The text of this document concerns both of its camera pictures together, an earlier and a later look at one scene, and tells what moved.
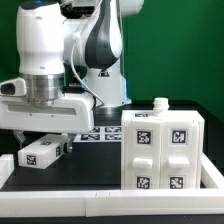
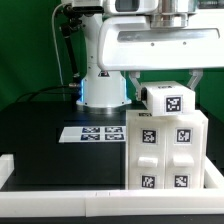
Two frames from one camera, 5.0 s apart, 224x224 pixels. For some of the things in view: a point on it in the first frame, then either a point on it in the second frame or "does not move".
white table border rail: (120, 203) does not move
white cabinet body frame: (161, 149) does not move
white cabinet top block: (42, 153) → (167, 97)
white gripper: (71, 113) → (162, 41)
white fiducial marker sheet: (101, 134) does not move
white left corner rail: (7, 167) does not move
